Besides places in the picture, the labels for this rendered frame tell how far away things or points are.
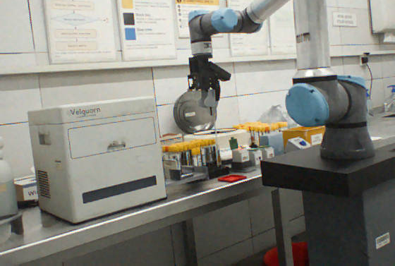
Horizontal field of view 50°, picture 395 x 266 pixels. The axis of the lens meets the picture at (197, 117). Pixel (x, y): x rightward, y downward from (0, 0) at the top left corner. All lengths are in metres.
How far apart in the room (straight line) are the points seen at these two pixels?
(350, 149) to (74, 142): 0.74
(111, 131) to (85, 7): 0.83
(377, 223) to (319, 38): 0.52
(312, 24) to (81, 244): 0.79
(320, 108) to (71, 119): 0.62
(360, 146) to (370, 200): 0.15
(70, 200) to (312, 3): 0.78
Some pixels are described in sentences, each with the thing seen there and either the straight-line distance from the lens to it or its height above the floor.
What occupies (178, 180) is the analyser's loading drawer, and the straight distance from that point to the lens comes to 1.26.
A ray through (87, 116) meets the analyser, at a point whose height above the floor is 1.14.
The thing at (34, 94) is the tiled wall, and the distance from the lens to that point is 1.73.
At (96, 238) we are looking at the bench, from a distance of 1.10.
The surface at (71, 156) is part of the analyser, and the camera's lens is 1.09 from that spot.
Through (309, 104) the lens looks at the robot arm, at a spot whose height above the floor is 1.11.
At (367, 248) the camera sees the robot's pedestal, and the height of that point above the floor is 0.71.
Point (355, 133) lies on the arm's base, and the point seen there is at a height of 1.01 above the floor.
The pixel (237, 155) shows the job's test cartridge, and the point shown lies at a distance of 1.50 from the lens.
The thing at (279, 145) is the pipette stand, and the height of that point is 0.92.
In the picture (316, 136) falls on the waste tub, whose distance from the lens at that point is 1.77.
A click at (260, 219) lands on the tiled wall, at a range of 2.45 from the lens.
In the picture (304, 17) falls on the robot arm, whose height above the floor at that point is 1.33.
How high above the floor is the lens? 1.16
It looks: 3 degrees down
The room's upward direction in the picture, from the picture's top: 6 degrees counter-clockwise
